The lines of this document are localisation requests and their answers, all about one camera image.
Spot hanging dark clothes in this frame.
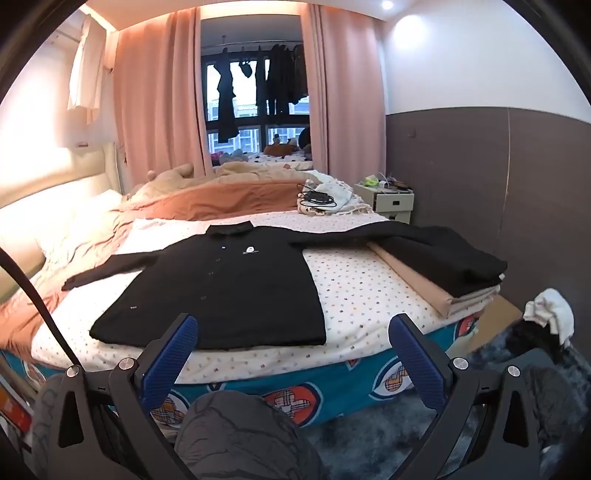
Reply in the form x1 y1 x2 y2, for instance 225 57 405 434
215 44 309 144

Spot person's leg in grey pants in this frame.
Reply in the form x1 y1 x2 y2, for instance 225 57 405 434
174 390 324 480

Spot dark cloth pile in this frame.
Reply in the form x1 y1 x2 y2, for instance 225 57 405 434
508 318 570 366

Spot white nightstand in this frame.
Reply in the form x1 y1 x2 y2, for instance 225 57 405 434
355 180 415 225

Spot window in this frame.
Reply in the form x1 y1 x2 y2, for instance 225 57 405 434
201 18 315 162

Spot black button shirt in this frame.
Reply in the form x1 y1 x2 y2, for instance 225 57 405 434
61 222 439 347

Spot cream padded headboard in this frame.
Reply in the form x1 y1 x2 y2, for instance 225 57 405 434
0 141 123 305

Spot folded beige cloth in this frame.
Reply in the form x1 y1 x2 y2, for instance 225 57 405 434
367 242 502 319

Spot white floral bed sheet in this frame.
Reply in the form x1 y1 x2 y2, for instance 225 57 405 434
30 210 481 384

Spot white pillow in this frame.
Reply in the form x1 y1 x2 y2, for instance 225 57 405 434
39 189 125 259

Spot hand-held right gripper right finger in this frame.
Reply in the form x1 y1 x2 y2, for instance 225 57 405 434
388 313 560 480

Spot pink curtain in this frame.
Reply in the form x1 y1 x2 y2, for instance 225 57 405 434
300 4 386 185
113 7 213 195

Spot white fringed cloth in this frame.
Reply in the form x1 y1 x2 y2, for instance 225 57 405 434
298 172 375 217

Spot black charger with cable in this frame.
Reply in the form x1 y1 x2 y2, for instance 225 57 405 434
297 182 337 208

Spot white hanging garment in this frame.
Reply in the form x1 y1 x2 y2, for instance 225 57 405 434
67 16 108 125

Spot bed with blue patterned cover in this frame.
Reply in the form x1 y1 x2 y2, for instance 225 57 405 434
0 138 485 435

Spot cardboard box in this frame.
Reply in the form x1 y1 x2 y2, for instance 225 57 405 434
466 295 525 356

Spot black cable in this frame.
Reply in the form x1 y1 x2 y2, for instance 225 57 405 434
0 247 81 370

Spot grey shaggy rug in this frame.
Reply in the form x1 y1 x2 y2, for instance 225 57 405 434
295 342 591 480

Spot beige comforter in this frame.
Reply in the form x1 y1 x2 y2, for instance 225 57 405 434
212 161 319 186

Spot white crumpled cloth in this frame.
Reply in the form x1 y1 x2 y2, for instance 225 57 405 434
523 288 575 347

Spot folded black clothes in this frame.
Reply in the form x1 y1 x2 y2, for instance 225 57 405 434
369 228 509 298

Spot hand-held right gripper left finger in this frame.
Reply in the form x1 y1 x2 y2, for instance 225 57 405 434
28 313 200 480

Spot beige plush toy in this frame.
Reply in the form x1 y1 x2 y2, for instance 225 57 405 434
124 162 195 199

